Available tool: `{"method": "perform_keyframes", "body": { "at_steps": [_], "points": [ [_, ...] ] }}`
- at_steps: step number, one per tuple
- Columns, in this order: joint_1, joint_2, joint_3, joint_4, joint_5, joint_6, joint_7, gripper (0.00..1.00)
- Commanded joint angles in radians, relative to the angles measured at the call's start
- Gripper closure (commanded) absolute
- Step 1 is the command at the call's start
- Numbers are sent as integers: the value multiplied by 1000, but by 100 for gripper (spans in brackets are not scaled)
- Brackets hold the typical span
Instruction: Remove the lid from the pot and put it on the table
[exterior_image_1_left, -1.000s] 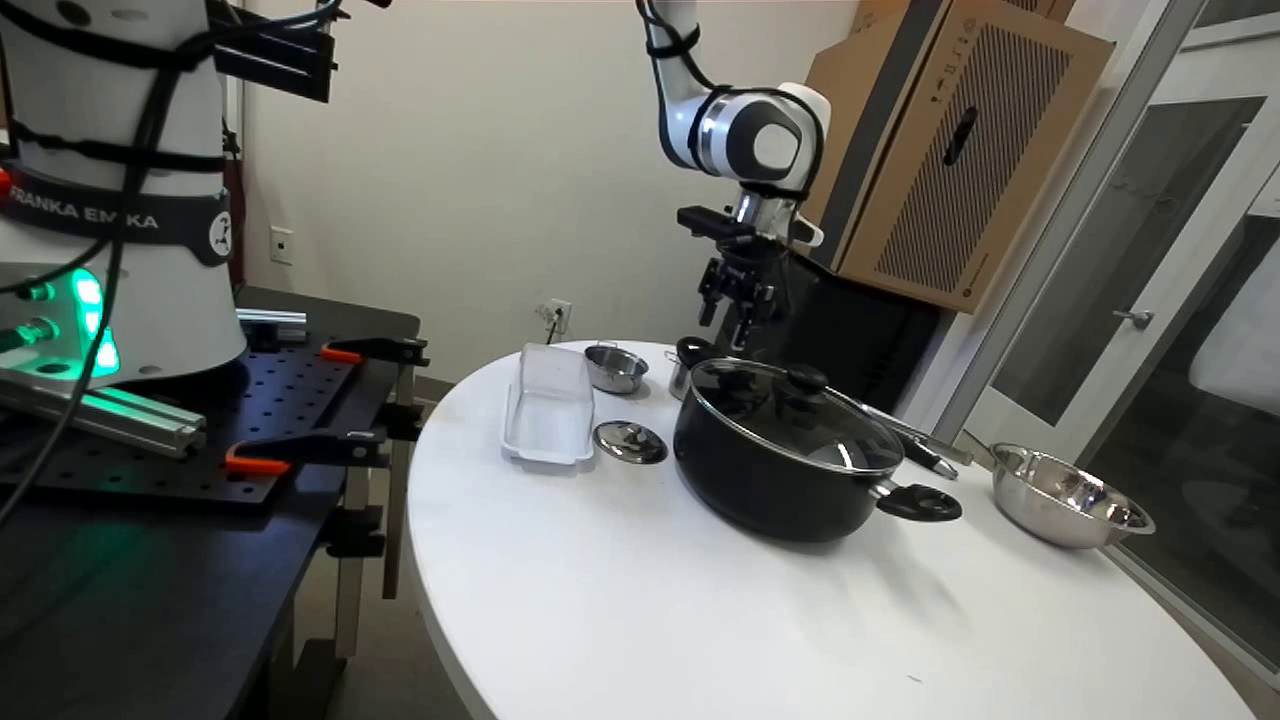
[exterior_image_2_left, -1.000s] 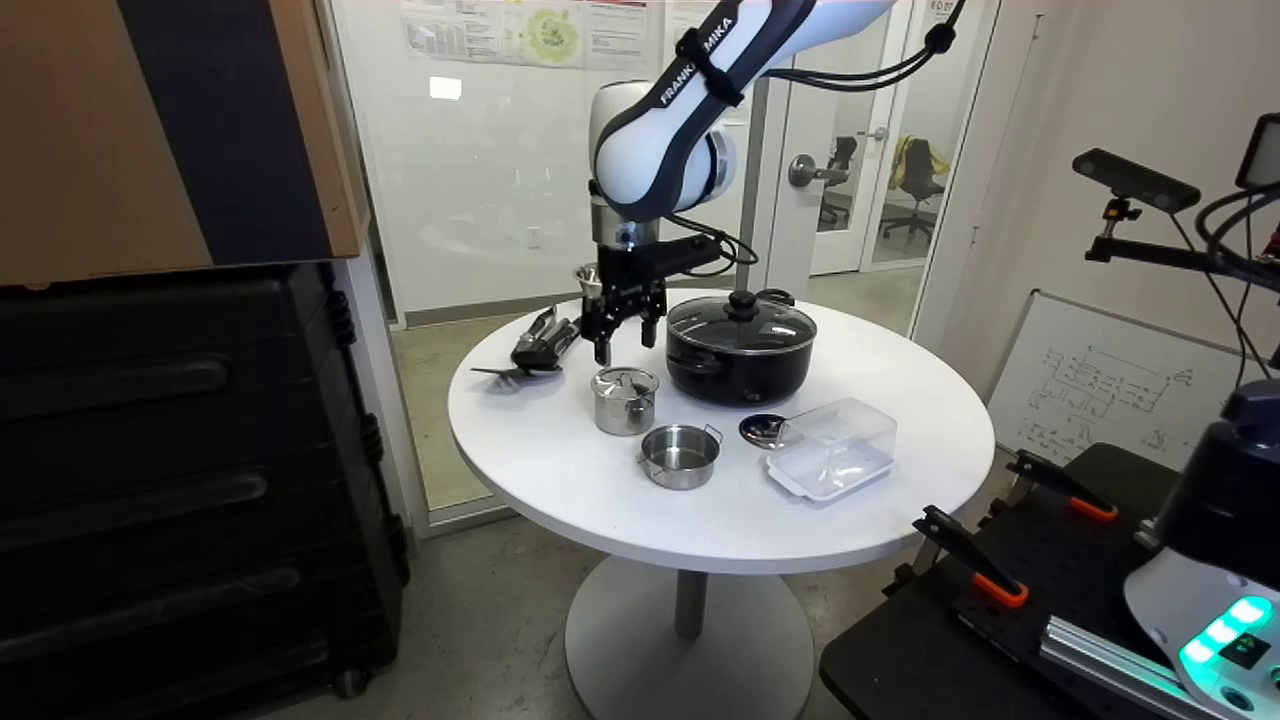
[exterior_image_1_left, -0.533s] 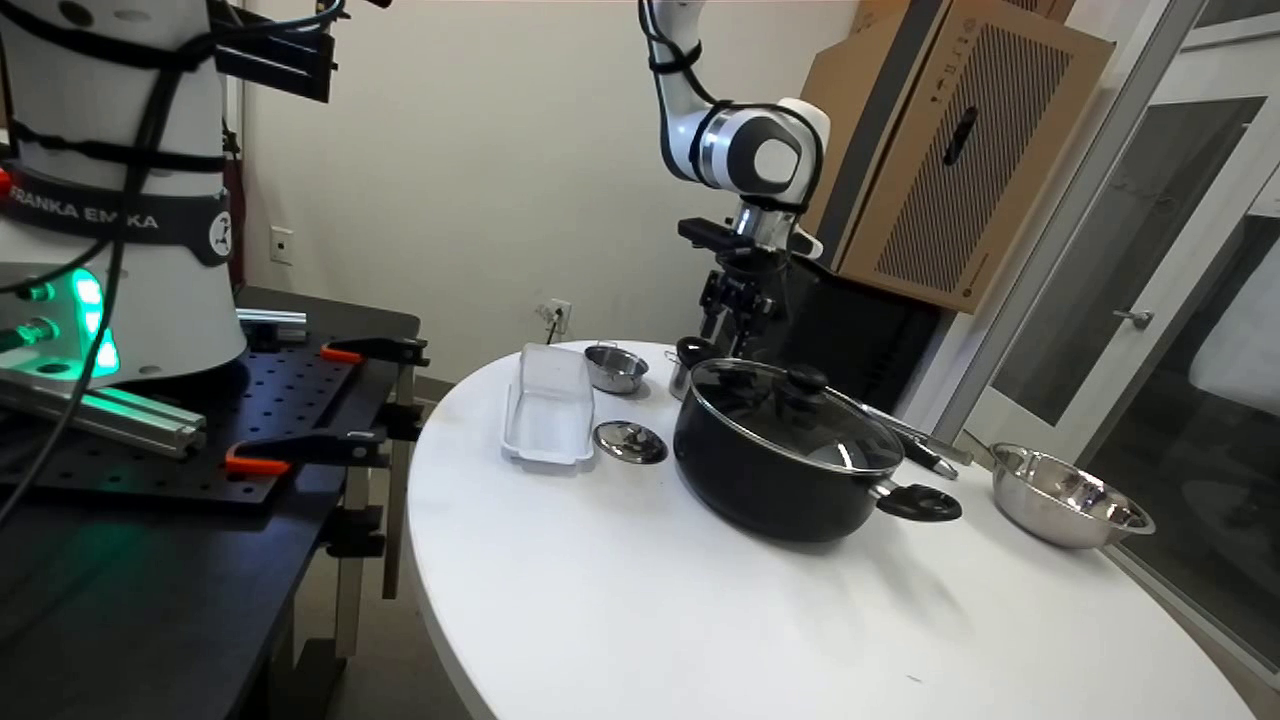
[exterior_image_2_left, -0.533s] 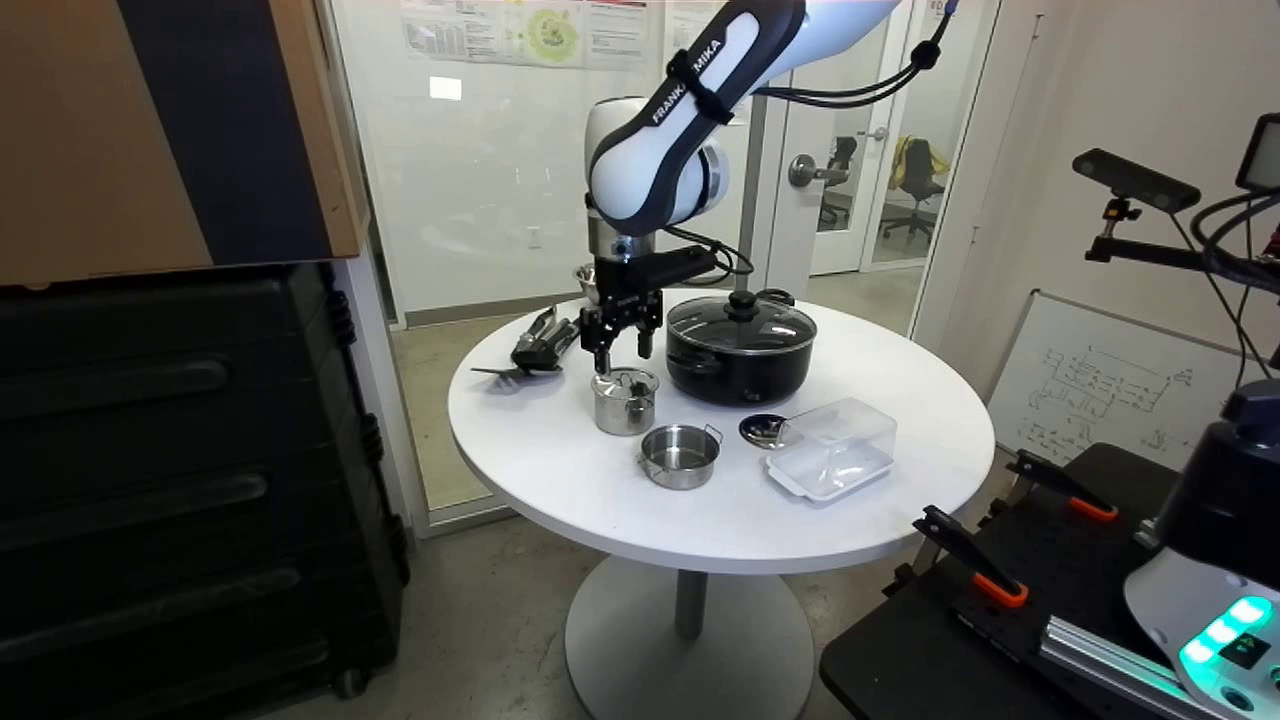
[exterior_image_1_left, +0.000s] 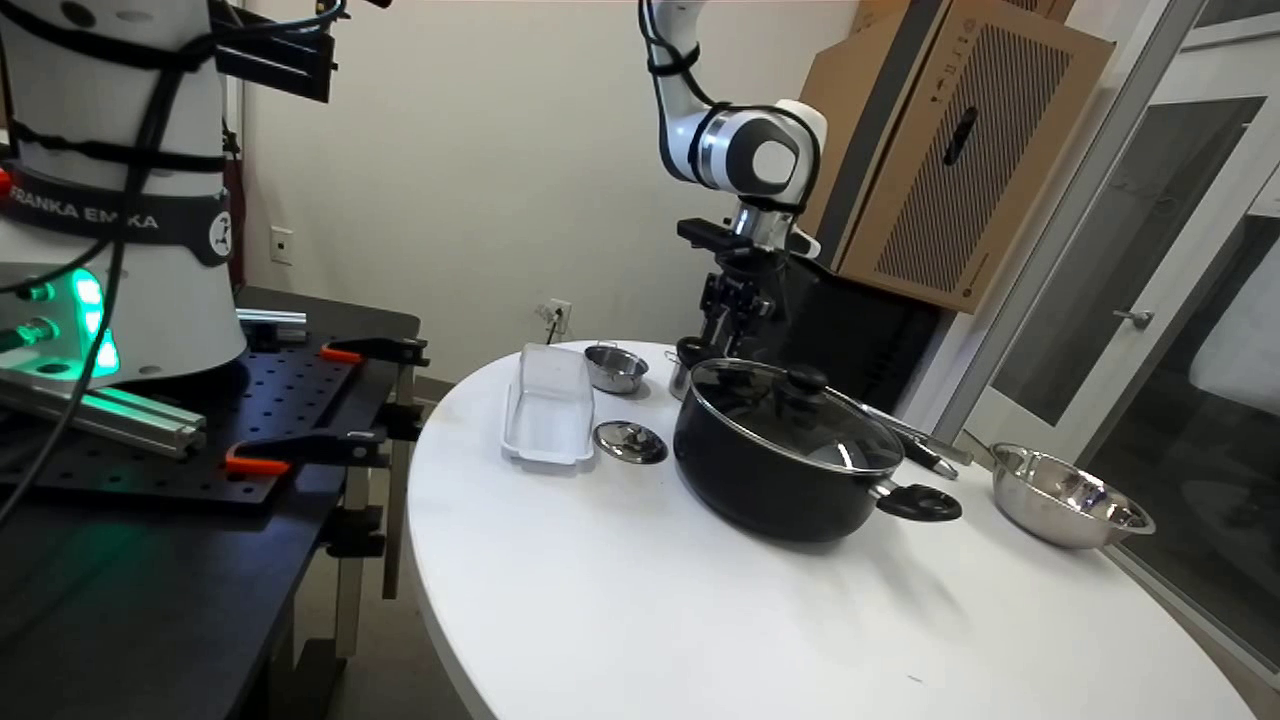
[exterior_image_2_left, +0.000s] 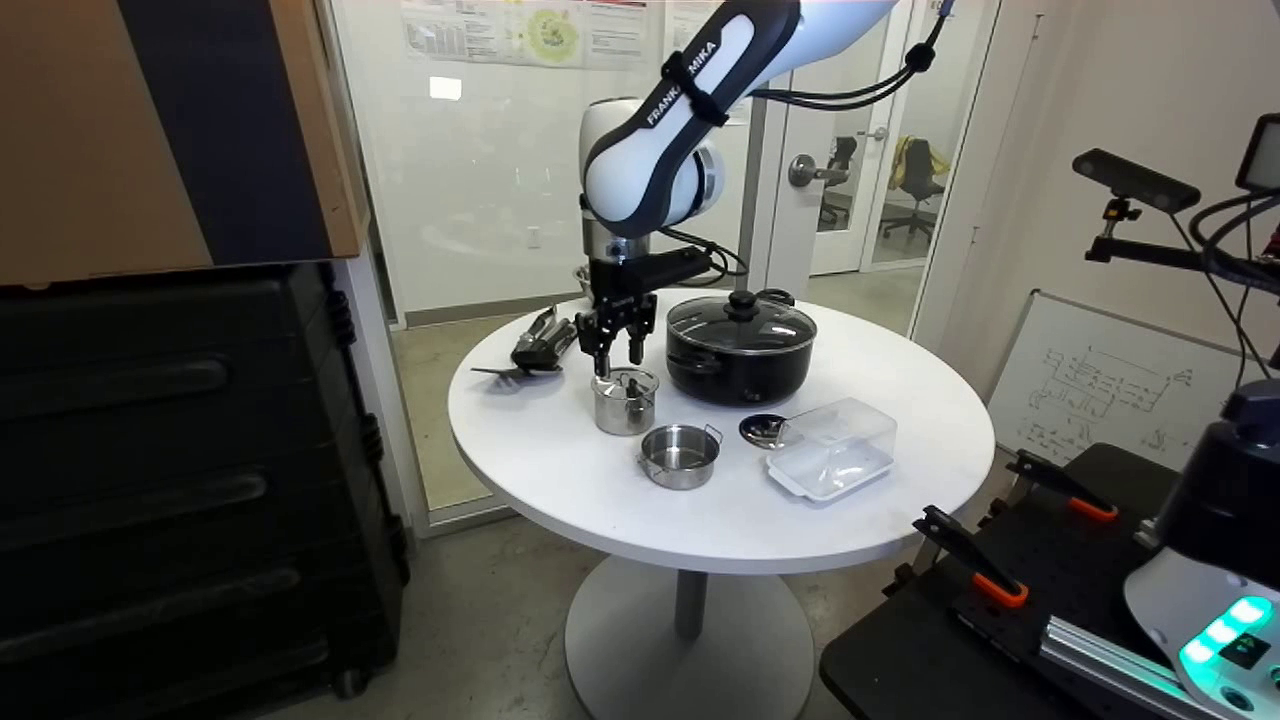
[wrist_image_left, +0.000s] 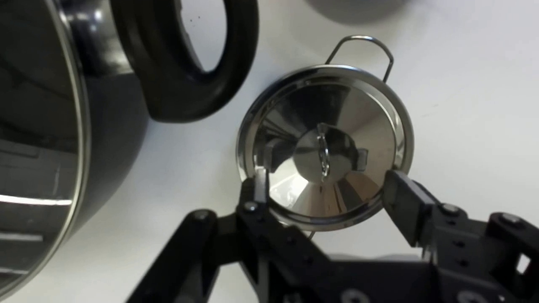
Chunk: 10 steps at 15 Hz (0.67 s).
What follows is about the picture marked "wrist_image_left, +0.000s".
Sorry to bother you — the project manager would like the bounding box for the black cooking pot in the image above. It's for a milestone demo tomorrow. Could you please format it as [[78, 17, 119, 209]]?
[[16, 0, 262, 283]]

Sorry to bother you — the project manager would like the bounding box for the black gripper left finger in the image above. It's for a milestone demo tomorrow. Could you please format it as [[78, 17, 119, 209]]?
[[125, 167, 339, 303]]

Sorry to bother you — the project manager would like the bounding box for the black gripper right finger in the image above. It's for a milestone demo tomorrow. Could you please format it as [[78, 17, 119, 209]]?
[[383, 169, 539, 303]]

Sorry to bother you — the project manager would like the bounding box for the glass lid black knob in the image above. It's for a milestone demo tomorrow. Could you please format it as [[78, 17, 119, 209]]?
[[0, 0, 93, 303]]

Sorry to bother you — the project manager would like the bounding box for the steel pot lid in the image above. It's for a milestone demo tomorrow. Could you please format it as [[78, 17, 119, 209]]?
[[238, 63, 418, 233]]

